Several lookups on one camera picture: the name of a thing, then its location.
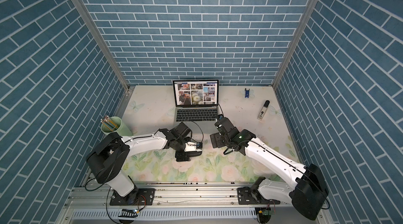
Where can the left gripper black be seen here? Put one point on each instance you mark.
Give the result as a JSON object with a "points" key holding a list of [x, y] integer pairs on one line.
{"points": [[182, 156]]}

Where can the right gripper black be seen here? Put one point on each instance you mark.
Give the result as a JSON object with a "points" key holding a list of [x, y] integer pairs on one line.
{"points": [[215, 139]]}

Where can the silver laptop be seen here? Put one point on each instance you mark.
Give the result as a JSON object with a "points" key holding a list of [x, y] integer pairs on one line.
{"points": [[196, 104]]}

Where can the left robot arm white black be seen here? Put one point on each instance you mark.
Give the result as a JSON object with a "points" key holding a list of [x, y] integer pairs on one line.
{"points": [[107, 158]]}

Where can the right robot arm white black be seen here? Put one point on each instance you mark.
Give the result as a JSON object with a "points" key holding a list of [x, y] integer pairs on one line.
{"points": [[305, 186]]}

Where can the floral table mat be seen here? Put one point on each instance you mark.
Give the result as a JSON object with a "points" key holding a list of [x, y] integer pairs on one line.
{"points": [[152, 107]]}

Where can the blue binder clip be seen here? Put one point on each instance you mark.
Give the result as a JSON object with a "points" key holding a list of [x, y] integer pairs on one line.
{"points": [[247, 93]]}

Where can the green pencil cup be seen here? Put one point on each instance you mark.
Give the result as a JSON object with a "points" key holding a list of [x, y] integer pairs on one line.
{"points": [[123, 130]]}

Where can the green circuit board left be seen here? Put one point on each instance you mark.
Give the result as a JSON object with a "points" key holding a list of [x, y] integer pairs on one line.
{"points": [[128, 214]]}

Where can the green circuit board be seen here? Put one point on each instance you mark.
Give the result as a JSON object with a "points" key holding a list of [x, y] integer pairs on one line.
{"points": [[128, 214], [267, 212]]}

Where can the green circuit board right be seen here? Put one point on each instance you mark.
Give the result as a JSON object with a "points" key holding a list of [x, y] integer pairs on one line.
{"points": [[267, 212]]}

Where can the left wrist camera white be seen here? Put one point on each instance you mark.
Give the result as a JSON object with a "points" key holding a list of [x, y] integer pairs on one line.
{"points": [[193, 146]]}

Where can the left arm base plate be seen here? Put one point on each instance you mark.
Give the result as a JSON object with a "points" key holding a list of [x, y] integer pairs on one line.
{"points": [[138, 196]]}

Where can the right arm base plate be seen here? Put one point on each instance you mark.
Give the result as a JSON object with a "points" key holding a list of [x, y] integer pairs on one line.
{"points": [[248, 196]]}

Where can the aluminium rail frame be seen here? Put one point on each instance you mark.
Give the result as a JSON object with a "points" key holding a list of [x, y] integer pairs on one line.
{"points": [[174, 203]]}

